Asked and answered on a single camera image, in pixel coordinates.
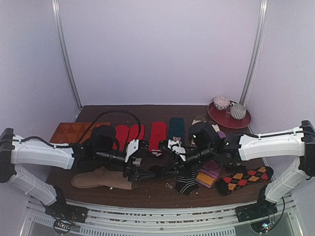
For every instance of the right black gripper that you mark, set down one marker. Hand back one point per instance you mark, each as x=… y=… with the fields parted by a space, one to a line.
x=179 y=166

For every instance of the dark green reindeer sock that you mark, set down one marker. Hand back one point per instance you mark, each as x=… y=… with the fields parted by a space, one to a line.
x=176 y=130

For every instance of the striped grey cup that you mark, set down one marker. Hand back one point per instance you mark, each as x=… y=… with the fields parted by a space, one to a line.
x=238 y=111

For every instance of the right aluminium frame post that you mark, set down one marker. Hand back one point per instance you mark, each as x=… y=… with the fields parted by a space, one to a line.
x=257 y=46

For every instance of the orange compartment organizer tray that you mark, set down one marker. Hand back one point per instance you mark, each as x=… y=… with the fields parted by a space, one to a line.
x=69 y=132

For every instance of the red plate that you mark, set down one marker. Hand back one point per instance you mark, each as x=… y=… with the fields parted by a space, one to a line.
x=223 y=118

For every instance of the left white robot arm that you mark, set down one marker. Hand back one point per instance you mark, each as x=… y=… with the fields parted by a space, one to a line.
x=15 y=151

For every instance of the patterned white bowl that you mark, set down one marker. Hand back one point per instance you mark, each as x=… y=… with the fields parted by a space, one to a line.
x=221 y=103

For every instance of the beige striped sock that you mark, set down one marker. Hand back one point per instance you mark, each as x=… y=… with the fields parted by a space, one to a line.
x=198 y=119

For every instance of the black thin striped sock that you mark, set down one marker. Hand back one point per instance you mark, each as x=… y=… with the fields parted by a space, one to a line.
x=186 y=182

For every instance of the red sock beige cuff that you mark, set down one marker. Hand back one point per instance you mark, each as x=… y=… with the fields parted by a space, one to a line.
x=135 y=134

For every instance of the red folded sock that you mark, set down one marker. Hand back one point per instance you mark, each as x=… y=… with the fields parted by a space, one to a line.
x=158 y=133

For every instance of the tan sock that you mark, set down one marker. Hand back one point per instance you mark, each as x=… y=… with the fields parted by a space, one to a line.
x=103 y=177

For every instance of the red sock white cuff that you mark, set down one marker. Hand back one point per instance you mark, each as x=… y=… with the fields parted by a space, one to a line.
x=122 y=132

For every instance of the purple magenta sock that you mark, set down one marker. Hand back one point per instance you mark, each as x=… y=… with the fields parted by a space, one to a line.
x=210 y=171

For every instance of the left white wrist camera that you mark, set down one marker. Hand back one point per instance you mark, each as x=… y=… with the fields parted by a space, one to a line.
x=132 y=147

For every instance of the small cream sock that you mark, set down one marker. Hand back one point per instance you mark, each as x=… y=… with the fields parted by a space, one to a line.
x=215 y=127

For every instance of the black red argyle sock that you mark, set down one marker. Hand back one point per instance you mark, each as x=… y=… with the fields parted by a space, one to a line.
x=242 y=178

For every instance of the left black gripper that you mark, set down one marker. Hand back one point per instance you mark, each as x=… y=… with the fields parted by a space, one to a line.
x=128 y=171

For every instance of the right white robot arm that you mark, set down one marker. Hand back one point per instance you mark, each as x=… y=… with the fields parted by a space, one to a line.
x=298 y=142

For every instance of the black sock white cuff stripes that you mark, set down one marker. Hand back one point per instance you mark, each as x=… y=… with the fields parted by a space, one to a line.
x=157 y=170

